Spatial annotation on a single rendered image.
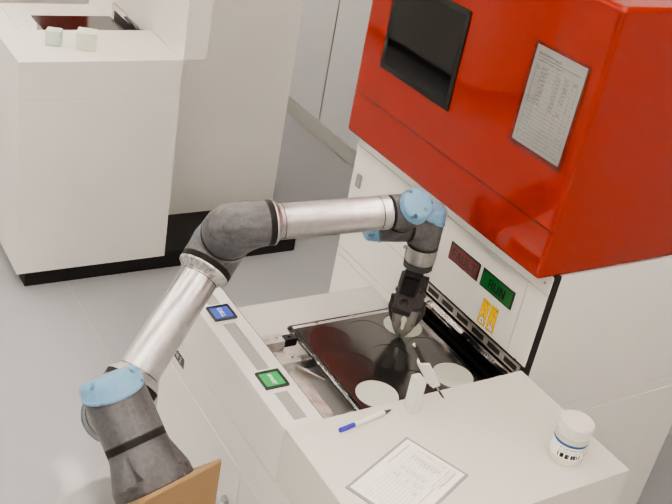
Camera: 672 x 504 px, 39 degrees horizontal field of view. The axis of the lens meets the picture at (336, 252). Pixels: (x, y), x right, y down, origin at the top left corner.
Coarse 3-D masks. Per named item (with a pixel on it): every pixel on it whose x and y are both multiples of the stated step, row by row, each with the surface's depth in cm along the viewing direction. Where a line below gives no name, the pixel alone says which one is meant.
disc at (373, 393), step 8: (360, 384) 214; (368, 384) 214; (376, 384) 215; (384, 384) 215; (360, 392) 211; (368, 392) 211; (376, 392) 212; (384, 392) 212; (392, 392) 213; (368, 400) 209; (376, 400) 209; (384, 400) 210; (392, 400) 210
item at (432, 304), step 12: (432, 300) 243; (444, 312) 239; (432, 324) 246; (456, 324) 235; (444, 336) 242; (468, 336) 232; (456, 348) 238; (480, 348) 228; (468, 360) 235; (492, 360) 225; (480, 372) 231; (504, 372) 222
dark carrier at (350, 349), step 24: (384, 312) 242; (312, 336) 227; (336, 336) 229; (360, 336) 231; (384, 336) 233; (432, 336) 236; (336, 360) 220; (360, 360) 222; (384, 360) 224; (408, 360) 225; (432, 360) 227; (456, 360) 229; (408, 384) 217
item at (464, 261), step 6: (456, 246) 233; (450, 252) 235; (456, 252) 233; (462, 252) 231; (456, 258) 233; (462, 258) 231; (468, 258) 229; (462, 264) 232; (468, 264) 230; (474, 264) 228; (468, 270) 230; (474, 270) 228; (474, 276) 228
